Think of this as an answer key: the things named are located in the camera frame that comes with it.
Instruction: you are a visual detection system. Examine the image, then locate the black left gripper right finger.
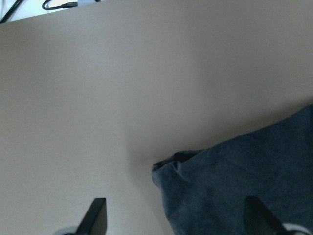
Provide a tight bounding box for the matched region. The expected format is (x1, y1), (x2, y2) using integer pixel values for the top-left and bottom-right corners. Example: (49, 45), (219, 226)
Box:
(244, 196), (288, 235)

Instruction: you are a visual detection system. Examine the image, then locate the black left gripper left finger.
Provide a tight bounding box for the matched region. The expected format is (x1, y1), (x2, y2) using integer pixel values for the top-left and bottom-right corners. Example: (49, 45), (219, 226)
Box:
(76, 198), (108, 235)

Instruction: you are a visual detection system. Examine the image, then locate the black t-shirt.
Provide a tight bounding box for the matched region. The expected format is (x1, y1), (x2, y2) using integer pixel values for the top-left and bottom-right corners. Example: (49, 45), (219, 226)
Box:
(152, 106), (313, 235)

